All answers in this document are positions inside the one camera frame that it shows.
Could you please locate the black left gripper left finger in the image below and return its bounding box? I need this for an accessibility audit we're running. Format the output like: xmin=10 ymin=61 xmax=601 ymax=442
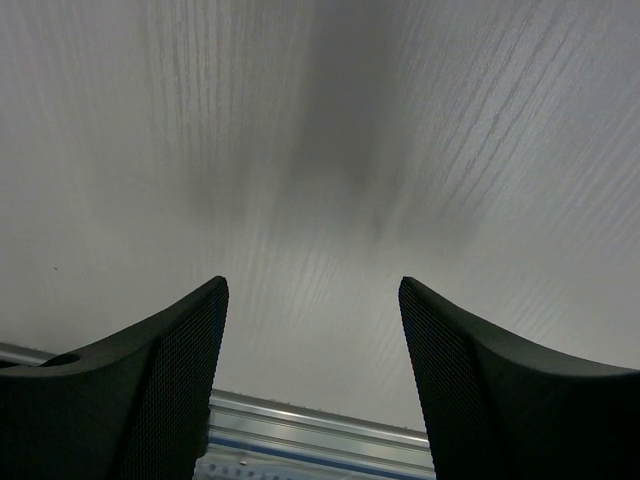
xmin=1 ymin=276 xmax=229 ymax=479

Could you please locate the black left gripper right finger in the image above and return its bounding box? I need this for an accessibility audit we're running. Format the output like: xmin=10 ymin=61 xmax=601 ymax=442
xmin=398 ymin=277 xmax=639 ymax=479

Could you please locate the white slotted cable duct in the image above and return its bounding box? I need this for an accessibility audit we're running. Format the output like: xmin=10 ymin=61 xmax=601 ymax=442
xmin=193 ymin=457 xmax=435 ymax=480

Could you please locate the aluminium front rail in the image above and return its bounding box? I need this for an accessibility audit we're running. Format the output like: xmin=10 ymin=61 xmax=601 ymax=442
xmin=1 ymin=345 xmax=434 ymax=479

